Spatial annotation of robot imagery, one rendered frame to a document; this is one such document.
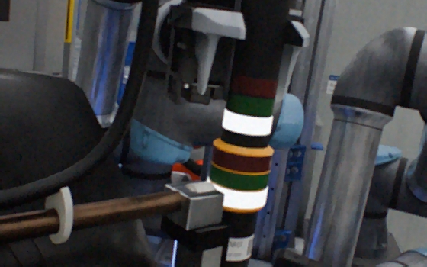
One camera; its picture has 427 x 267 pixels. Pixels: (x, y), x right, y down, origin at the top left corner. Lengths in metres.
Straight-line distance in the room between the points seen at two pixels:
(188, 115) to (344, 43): 1.71
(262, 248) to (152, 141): 0.72
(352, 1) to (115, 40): 1.46
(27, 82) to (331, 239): 0.50
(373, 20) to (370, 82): 1.56
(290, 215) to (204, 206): 1.01
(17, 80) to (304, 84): 0.92
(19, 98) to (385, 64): 0.50
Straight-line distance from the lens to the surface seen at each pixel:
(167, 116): 0.60
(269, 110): 0.36
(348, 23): 2.28
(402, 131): 2.45
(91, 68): 1.02
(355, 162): 0.77
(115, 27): 0.97
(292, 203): 1.34
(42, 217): 0.29
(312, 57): 1.28
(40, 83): 0.45
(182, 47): 0.43
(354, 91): 0.77
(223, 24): 0.34
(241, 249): 0.38
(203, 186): 0.35
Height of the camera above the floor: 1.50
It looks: 13 degrees down
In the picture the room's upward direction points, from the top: 9 degrees clockwise
